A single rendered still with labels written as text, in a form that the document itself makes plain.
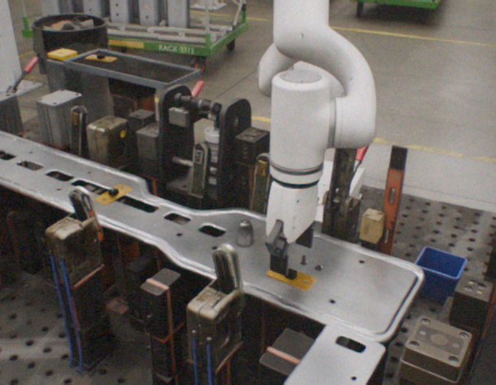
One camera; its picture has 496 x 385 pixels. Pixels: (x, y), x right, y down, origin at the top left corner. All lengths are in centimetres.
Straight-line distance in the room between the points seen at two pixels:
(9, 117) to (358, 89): 116
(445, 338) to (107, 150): 91
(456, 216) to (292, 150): 108
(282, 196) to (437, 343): 31
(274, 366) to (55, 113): 91
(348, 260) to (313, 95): 38
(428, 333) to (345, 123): 32
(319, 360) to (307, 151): 31
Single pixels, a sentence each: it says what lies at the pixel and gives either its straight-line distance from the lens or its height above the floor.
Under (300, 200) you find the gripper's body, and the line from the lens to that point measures 90.
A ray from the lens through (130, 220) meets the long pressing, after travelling 120.
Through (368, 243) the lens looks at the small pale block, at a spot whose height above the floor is 101.
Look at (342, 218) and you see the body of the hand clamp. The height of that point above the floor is 103.
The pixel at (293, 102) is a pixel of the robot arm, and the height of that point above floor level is 134.
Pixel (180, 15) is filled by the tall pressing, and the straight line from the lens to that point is 548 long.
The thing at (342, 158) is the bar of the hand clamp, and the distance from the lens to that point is 111.
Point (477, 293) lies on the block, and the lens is 94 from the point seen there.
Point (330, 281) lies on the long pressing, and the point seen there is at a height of 100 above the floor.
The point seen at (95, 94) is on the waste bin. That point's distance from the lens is 410.
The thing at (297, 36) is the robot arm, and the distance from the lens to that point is 92.
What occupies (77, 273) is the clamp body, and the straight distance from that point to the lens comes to 116.
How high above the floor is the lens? 164
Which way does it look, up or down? 30 degrees down
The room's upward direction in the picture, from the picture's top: straight up
